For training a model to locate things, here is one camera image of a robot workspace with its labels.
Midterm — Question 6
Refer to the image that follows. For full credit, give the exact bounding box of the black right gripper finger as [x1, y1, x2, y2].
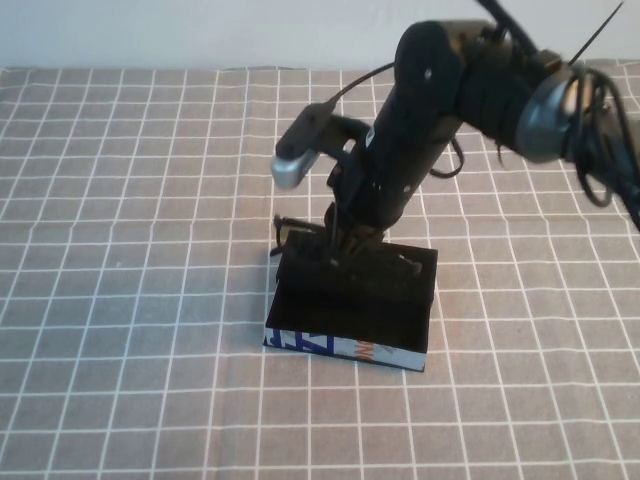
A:
[323, 219, 348, 267]
[348, 225, 383, 261]

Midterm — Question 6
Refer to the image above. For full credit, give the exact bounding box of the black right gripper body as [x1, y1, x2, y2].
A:
[325, 124, 442, 237]

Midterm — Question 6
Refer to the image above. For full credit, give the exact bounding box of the black printed glasses case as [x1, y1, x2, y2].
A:
[262, 241, 440, 374]

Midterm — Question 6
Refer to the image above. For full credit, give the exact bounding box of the grey white-checked tablecloth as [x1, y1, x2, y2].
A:
[0, 58, 640, 480]

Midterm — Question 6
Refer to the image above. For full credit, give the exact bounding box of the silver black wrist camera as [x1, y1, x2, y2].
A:
[270, 102, 372, 191]

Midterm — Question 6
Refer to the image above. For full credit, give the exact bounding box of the thin black camera cable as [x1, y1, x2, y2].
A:
[327, 61, 399, 109]

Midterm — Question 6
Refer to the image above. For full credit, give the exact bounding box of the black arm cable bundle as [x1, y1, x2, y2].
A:
[562, 63, 640, 207]

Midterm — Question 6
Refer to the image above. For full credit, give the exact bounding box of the black cable tie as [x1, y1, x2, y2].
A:
[568, 0, 626, 67]

